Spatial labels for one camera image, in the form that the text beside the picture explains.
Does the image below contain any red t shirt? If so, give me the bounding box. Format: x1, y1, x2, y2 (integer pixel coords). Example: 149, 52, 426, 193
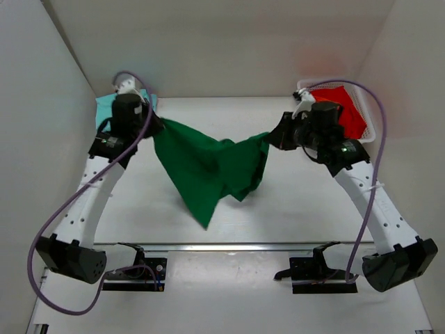
311, 86, 366, 139

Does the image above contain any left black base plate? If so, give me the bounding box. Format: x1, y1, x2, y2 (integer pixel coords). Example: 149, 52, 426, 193
102, 257, 168, 292

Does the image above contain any folded teal t shirt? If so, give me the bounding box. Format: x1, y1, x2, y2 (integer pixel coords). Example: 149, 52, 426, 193
95, 89, 158, 131

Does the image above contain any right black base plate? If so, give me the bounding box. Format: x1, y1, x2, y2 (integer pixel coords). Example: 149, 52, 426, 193
273, 241, 358, 294

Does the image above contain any white plastic basket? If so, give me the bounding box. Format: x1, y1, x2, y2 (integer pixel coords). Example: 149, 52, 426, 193
297, 79, 375, 143

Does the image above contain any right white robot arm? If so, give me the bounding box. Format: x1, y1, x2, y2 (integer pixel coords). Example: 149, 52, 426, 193
266, 102, 438, 292

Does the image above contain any aluminium table rail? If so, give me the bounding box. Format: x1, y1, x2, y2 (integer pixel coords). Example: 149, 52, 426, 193
93, 239, 392, 253

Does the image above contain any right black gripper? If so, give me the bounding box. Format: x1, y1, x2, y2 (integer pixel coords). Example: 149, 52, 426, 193
264, 113, 323, 152

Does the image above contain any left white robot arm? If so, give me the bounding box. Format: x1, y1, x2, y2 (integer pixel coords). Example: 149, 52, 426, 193
30, 93, 162, 284

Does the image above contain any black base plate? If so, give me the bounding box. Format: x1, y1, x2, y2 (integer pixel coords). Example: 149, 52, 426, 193
273, 241, 358, 294
102, 257, 168, 292

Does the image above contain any green t shirt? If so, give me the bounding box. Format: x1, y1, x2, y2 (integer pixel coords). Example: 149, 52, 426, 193
154, 118, 269, 229

